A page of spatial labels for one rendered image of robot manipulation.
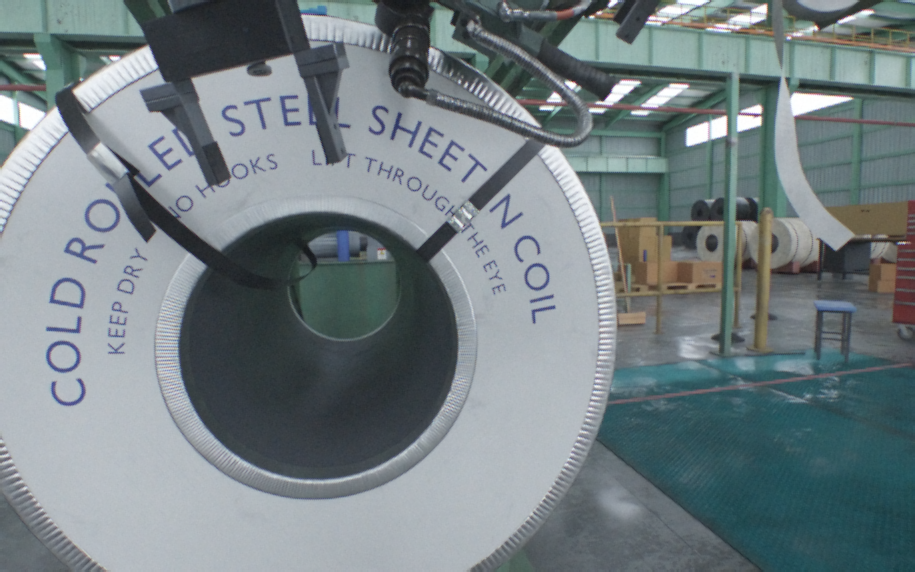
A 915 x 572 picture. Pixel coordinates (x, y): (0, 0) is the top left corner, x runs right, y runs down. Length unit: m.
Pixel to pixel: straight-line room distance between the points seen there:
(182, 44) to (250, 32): 0.07
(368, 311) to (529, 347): 2.52
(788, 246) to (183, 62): 12.66
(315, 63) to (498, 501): 0.87
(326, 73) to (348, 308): 2.97
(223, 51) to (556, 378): 0.79
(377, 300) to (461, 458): 2.49
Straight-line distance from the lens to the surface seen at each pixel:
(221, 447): 0.97
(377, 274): 3.36
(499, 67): 2.03
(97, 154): 0.91
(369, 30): 0.94
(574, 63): 0.80
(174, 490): 1.02
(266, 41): 0.47
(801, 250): 13.04
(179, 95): 0.53
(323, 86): 0.48
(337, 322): 3.40
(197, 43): 0.50
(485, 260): 0.89
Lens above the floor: 0.97
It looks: 6 degrees down
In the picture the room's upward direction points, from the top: 1 degrees counter-clockwise
